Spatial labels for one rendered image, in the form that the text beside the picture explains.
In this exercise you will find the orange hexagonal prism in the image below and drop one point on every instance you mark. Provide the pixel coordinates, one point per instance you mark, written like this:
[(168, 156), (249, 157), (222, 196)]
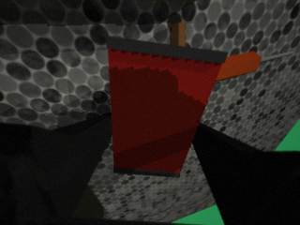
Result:
[(244, 63)]

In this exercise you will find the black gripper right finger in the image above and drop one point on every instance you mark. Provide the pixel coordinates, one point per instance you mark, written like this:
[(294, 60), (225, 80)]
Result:
[(245, 181)]

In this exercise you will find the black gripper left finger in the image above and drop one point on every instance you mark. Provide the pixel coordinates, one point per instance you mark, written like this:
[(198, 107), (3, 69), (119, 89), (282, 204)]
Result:
[(61, 160)]

